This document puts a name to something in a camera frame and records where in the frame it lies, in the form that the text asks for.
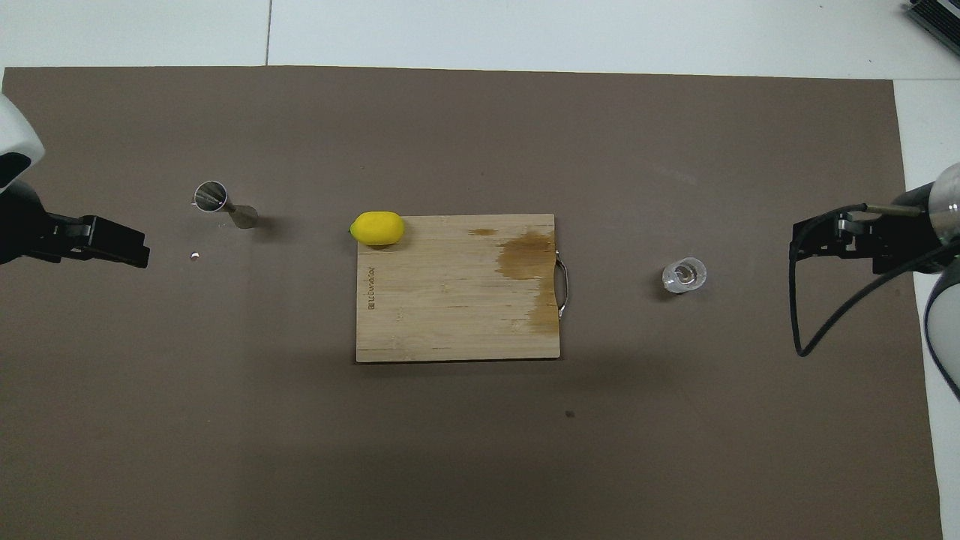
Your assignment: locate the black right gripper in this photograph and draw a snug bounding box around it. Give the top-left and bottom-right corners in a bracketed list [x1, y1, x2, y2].
[793, 189, 942, 276]

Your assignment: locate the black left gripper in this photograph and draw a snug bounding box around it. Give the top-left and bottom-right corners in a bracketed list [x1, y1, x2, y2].
[0, 180, 152, 269]

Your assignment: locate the steel double jigger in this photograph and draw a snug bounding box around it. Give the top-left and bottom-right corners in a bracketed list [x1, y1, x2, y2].
[193, 181, 260, 230]

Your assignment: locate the grey ribbed device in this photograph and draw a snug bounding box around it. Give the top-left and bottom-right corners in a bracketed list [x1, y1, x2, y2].
[904, 0, 960, 38]

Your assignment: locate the yellow lemon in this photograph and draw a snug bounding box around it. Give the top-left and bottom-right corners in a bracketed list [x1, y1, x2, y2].
[349, 211, 407, 248]

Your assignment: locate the wooden cutting board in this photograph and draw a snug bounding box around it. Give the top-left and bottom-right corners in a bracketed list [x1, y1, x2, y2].
[355, 214, 570, 365]

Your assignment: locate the brown table mat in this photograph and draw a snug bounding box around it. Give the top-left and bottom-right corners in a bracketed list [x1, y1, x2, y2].
[0, 66, 944, 540]

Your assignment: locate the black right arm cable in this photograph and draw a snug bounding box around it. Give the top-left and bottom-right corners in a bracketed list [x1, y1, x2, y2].
[789, 202, 960, 359]

